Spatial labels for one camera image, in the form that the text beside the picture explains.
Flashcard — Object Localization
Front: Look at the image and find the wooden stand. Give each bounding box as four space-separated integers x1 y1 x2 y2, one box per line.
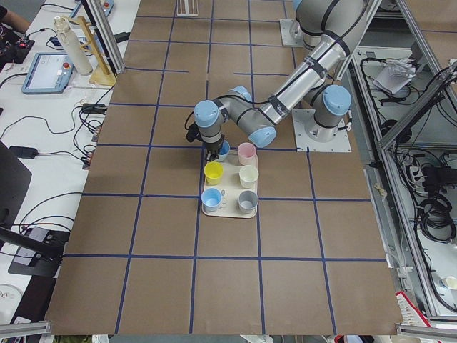
68 16 116 86

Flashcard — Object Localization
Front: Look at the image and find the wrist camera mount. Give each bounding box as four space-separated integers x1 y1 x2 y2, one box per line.
184 112 201 143

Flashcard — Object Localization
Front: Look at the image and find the aluminium frame post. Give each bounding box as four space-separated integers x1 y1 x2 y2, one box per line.
81 0 125 74

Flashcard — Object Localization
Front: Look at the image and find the pale blue plastic cup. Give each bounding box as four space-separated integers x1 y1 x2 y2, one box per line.
216 140 231 162

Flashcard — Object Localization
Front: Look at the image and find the pale green plastic cup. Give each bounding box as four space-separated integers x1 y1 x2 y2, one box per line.
238 165 259 189

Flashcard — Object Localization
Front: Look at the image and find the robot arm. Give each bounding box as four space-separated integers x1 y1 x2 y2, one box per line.
186 1 368 161

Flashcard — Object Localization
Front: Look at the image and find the yellow plastic cup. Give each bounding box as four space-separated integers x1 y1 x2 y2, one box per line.
204 161 224 186

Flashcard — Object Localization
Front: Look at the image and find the black monitor stand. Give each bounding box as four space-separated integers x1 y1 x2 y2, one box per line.
0 141 71 279

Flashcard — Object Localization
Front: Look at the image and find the grey plastic cup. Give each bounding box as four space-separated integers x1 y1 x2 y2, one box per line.
238 190 258 214

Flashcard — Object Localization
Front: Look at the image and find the pink plastic cup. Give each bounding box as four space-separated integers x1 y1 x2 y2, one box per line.
237 142 256 166

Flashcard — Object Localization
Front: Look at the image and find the white drink bottle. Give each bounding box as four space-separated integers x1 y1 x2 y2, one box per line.
54 16 93 76

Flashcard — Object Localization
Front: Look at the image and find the black power adapter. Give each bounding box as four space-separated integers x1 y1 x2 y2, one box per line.
9 146 39 159

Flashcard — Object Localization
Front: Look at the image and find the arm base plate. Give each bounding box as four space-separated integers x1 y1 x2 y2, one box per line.
292 109 352 153
279 19 304 47

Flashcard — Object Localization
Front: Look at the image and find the cream plastic tray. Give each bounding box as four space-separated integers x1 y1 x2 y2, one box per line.
201 151 258 218

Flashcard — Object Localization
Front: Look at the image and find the teach pendant tablet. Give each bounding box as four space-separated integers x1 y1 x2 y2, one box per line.
21 52 74 94

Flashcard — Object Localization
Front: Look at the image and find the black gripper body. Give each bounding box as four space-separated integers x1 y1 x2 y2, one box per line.
204 135 224 157

